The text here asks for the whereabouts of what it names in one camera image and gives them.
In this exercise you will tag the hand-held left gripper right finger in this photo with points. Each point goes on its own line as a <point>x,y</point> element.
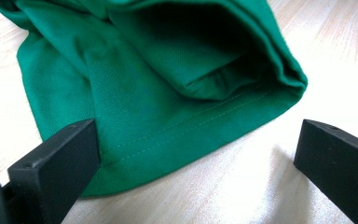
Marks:
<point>338,168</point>

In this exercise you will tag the green t-shirt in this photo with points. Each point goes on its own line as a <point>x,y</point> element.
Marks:
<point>155,93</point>

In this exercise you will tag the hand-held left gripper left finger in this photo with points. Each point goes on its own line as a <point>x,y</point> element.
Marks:
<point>56,174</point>

